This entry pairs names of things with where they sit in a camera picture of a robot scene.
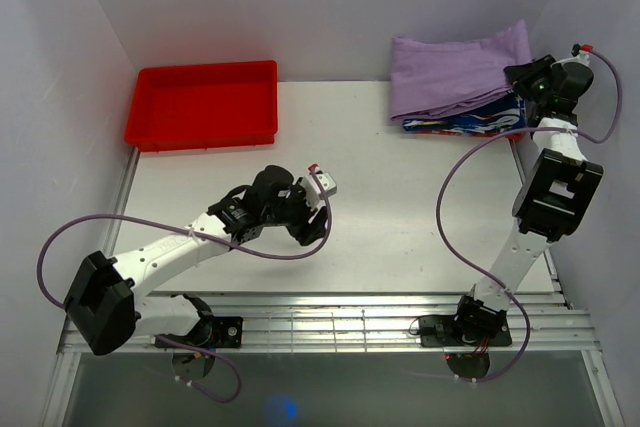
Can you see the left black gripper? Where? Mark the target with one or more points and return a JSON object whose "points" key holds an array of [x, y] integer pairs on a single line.
{"points": [[307, 233]]}

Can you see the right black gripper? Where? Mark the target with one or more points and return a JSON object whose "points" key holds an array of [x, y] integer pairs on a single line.
{"points": [[521, 75]]}

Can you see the purple trousers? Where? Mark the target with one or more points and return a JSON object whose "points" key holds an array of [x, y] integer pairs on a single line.
{"points": [[437, 80]]}

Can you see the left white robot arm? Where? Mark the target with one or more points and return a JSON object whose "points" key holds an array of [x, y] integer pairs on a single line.
{"points": [[110, 300]]}

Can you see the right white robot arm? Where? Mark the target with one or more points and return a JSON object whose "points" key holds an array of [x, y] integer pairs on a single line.
{"points": [[554, 197]]}

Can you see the blue patterned folded trousers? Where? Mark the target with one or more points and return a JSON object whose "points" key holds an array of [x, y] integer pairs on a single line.
{"points": [[505, 114]]}

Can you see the red folded trousers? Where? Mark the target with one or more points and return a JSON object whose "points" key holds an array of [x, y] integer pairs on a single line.
{"points": [[511, 135]]}

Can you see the red plastic tray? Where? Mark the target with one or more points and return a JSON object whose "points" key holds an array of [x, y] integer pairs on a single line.
{"points": [[204, 106]]}

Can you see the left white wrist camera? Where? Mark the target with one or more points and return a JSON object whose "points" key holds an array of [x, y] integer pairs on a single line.
{"points": [[319, 183]]}

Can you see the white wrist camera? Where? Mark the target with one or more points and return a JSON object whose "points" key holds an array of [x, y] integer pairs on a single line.
{"points": [[580, 54], [319, 183]]}

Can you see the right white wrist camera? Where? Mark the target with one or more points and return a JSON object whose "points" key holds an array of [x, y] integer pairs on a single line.
{"points": [[580, 54]]}

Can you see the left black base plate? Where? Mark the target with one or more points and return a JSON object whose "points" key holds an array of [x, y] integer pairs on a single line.
{"points": [[227, 332]]}

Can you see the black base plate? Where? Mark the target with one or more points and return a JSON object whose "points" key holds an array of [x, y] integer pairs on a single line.
{"points": [[448, 331], [227, 332]]}

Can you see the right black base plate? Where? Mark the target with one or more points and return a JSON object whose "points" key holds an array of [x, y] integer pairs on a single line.
{"points": [[448, 331]]}

